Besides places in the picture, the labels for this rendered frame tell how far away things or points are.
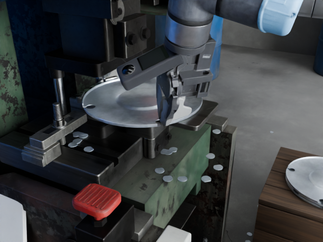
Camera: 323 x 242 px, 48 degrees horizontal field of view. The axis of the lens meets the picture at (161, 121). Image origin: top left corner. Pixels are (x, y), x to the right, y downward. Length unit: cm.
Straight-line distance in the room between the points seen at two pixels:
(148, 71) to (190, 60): 8
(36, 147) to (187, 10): 44
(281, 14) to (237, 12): 6
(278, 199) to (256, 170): 76
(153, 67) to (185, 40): 8
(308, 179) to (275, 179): 11
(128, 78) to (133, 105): 22
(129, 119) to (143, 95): 12
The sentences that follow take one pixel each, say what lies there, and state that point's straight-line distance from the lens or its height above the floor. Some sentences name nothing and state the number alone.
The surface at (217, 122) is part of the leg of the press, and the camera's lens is 108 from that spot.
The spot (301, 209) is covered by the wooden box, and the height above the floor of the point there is 35.
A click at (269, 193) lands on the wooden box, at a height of 35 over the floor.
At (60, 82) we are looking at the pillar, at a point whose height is 82.
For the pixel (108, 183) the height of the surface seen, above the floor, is 66.
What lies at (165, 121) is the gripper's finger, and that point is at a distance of 71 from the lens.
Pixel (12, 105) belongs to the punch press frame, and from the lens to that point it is 97.
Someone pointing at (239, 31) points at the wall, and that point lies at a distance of 425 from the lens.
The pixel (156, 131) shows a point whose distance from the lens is 86.
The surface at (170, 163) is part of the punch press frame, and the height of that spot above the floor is 64.
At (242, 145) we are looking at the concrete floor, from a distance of 224.
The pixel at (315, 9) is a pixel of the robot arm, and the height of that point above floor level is 103.
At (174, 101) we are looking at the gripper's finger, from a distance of 65.
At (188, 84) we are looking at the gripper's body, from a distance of 65.
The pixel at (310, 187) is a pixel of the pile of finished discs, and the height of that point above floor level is 37.
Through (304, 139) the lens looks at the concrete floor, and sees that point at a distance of 242.
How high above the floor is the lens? 114
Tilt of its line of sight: 28 degrees down
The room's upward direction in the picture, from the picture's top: straight up
